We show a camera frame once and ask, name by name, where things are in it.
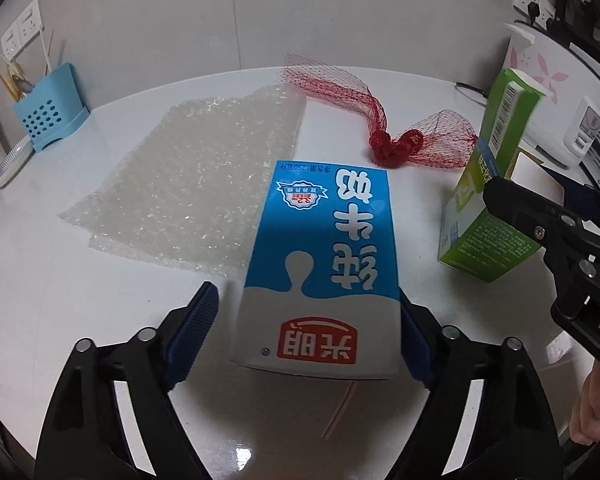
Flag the green and white carton box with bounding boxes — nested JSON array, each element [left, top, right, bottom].
[[438, 67, 565, 283]]

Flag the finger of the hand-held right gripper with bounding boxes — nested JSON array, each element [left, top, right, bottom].
[[547, 172, 600, 241], [482, 176, 600, 257]]

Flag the red mesh net bag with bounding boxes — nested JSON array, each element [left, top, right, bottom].
[[282, 52, 478, 170]]

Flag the black power cable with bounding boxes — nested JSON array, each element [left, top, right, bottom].
[[455, 82, 489, 107]]

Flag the white chopsticks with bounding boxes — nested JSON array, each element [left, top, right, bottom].
[[39, 30, 69, 74]]

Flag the clear bubble wrap sheet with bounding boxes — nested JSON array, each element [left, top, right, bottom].
[[57, 84, 308, 277]]

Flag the blue and white milk carton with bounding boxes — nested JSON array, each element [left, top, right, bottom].
[[229, 160, 402, 380]]

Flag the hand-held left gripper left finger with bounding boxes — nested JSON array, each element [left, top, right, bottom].
[[32, 281, 220, 480]]

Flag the pink striped straw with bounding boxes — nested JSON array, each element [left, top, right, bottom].
[[321, 380, 358, 438]]

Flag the bundle of wooden chopsticks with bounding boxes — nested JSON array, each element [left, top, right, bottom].
[[0, 62, 26, 102]]

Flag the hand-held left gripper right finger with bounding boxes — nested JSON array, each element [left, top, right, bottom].
[[380, 290, 566, 480]]

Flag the blue plastic utensil holder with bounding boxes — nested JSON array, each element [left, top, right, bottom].
[[13, 62, 90, 152]]

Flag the person's right hand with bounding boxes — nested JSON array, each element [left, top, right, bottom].
[[570, 360, 600, 447]]

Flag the white double wall socket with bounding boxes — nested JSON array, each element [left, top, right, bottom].
[[0, 2, 46, 58]]

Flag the white rice cooker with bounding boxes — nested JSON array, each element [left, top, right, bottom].
[[502, 22, 600, 168]]

